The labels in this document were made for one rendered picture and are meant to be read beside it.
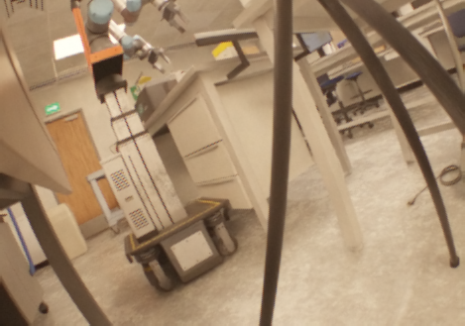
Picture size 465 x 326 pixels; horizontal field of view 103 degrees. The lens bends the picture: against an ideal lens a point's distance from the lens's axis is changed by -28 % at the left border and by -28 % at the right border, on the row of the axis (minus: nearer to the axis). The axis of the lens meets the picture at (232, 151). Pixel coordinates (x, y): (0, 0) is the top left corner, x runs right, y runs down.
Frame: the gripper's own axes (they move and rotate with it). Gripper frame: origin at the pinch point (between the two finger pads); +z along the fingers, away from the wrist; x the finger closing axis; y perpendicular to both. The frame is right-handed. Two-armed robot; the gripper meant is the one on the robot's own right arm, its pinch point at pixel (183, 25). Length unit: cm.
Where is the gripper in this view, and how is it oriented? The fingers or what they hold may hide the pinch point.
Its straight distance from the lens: 140.5
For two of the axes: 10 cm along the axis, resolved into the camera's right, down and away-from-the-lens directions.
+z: 6.8, 6.7, 2.9
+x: 3.5, 0.4, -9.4
